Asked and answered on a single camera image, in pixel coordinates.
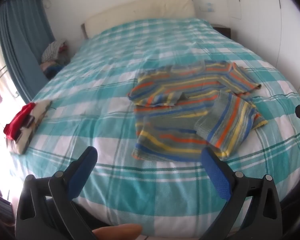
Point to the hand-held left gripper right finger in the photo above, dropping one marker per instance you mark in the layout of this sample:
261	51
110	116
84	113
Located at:
216	173

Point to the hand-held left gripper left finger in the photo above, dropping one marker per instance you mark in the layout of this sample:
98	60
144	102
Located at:
82	166

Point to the striped knit sweater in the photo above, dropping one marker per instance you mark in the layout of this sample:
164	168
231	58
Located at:
180	110

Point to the pile of crumpled clothes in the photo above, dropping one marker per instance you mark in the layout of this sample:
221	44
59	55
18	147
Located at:
55	55

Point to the person's left hand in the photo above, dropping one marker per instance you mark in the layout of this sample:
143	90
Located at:
117	231

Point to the red cloth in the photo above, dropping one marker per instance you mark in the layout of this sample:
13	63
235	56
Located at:
18	120

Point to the bed with teal plaid cover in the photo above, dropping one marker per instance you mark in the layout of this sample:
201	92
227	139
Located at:
102	80

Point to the white wardrobe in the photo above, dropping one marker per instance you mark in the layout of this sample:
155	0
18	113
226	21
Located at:
270	30

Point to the dark nightstand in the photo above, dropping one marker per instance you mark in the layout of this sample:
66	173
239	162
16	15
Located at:
222	31

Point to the blue curtain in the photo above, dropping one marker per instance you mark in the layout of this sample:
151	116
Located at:
20	37

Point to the cream padded headboard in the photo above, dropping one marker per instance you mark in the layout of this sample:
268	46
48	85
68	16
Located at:
140	12

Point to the wall socket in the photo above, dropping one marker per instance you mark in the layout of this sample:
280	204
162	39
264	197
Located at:
207	6

